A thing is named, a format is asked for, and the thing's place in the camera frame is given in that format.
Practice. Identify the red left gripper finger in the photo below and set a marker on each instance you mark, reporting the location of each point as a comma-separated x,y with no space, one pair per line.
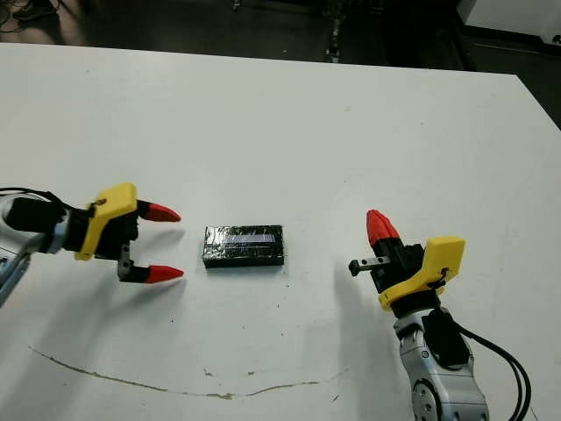
162,273
160,212

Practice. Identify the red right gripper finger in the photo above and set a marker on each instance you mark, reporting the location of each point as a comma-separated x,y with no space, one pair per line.
392,237
378,237

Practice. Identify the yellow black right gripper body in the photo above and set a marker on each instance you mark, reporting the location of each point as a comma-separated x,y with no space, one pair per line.
421,272

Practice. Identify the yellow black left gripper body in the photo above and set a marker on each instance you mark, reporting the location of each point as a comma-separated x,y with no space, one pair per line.
105,219

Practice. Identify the black rectangular box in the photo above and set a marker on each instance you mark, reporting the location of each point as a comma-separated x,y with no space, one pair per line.
243,250

